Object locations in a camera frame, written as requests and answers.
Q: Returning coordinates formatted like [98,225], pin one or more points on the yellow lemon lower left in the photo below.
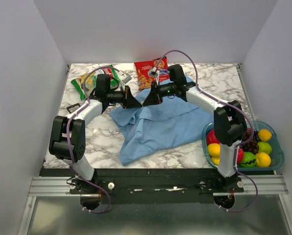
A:
[216,160]

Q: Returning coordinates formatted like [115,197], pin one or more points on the yellow lemon back right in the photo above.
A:
[264,135]

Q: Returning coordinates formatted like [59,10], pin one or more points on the aluminium rail frame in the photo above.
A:
[57,187]

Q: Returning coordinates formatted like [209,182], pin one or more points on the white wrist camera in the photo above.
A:
[124,77]
[154,73]

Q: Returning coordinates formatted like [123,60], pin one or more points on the green lime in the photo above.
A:
[264,147]
[248,161]

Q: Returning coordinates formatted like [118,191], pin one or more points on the green lime upper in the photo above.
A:
[264,147]

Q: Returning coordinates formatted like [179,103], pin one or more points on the black double frame stand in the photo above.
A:
[73,108]

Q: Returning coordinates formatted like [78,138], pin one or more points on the teal plastic fruit container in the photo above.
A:
[277,155]

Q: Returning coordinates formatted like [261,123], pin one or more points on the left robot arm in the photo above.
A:
[68,136]

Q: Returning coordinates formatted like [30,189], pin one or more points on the light blue shirt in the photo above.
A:
[149,129]

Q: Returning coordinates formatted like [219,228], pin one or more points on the yellow lemon upper left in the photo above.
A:
[214,150]

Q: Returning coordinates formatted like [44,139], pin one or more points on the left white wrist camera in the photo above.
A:
[124,77]

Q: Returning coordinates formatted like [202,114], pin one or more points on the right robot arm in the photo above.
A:
[229,121]

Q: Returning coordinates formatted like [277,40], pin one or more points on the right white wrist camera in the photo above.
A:
[154,73]

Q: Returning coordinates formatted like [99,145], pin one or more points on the green lime lower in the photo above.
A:
[248,161]

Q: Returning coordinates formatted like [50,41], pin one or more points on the red dragon fruit toy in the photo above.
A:
[211,138]

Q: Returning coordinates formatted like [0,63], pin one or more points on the green chips bag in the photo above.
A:
[91,81]

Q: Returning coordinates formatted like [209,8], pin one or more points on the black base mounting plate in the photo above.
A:
[154,186]

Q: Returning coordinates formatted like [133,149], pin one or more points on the dark purple grape bunch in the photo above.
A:
[252,145]

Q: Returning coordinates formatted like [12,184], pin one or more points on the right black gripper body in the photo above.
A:
[165,90]

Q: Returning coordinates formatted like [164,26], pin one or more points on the yellow lemon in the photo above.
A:
[264,135]
[214,150]
[262,159]
[216,160]

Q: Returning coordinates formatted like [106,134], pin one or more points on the yellow lemon front right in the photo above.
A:
[262,159]

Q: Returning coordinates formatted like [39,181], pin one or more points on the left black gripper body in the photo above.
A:
[116,96]

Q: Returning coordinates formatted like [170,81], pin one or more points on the red apple toy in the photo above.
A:
[240,155]

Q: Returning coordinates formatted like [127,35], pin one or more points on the red candy bag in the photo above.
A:
[144,68]

